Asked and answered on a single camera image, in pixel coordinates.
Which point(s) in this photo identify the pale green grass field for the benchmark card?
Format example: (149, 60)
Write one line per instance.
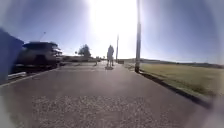
(186, 75)

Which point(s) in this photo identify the dark kerb beside grass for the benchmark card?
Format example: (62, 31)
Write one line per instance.
(173, 88)

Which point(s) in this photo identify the person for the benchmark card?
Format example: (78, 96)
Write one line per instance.
(110, 55)

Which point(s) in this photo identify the distant low hill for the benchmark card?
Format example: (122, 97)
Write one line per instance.
(186, 63)

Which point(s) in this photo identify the dark round tree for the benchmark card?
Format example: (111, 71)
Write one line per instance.
(84, 51)

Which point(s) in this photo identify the dark car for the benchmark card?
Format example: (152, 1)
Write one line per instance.
(38, 56)

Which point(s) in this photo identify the dark grey asphalt path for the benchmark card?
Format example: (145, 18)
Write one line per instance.
(100, 90)

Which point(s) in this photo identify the blue vehicle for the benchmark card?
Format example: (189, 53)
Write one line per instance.
(8, 56)

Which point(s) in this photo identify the pale concrete kerb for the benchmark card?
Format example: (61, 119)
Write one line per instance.
(16, 76)

